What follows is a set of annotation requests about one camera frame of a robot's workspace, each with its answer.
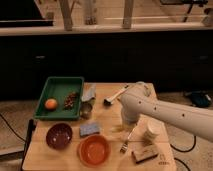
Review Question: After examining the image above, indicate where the purple bowl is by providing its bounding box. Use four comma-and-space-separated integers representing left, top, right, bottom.
46, 123, 73, 150

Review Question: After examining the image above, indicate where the brown grape bunch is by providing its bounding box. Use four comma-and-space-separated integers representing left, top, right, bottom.
64, 92, 78, 110

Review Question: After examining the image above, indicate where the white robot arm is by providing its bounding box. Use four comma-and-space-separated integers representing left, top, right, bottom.
120, 82, 213, 142

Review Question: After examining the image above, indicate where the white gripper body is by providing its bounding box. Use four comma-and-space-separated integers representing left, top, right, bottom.
121, 108, 140, 131

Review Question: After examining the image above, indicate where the black power cable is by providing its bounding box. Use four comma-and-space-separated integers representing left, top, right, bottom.
169, 134, 198, 171

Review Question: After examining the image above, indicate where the blue sponge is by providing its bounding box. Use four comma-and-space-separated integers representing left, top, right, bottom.
79, 122, 100, 137

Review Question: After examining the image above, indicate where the orange bowl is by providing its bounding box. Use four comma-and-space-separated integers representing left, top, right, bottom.
77, 134, 111, 167

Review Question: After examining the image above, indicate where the black brown rectangular block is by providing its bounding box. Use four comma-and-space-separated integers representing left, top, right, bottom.
132, 148, 158, 164

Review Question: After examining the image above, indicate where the grey crumpled cloth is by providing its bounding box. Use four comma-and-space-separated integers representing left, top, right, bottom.
81, 84, 96, 102

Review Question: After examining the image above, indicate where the orange fruit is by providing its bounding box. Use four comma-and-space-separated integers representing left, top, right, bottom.
45, 98, 58, 110

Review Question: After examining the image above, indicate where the silver fork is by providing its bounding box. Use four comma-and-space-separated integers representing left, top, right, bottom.
120, 126, 136, 154

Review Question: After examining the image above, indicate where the green plastic tray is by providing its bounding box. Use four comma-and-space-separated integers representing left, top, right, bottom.
34, 77, 84, 121

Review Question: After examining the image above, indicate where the white paper cup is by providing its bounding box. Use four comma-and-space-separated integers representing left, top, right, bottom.
143, 119, 161, 144

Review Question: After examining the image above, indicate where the teal object on floor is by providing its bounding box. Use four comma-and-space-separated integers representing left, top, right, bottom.
184, 91, 212, 108

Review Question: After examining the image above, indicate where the yellow banana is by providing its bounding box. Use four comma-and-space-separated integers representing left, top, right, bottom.
112, 125, 124, 132

